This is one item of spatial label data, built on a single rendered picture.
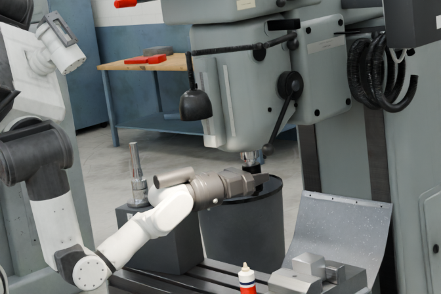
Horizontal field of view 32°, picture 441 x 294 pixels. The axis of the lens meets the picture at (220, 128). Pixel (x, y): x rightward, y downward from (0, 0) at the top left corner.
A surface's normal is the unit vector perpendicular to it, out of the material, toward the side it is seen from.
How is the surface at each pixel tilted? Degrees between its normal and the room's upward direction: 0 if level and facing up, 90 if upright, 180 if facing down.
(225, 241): 94
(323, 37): 90
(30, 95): 58
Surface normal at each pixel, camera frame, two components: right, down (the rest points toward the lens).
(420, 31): 0.70, 0.06
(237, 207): 0.01, 0.27
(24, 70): 0.70, -0.54
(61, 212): 0.48, 0.11
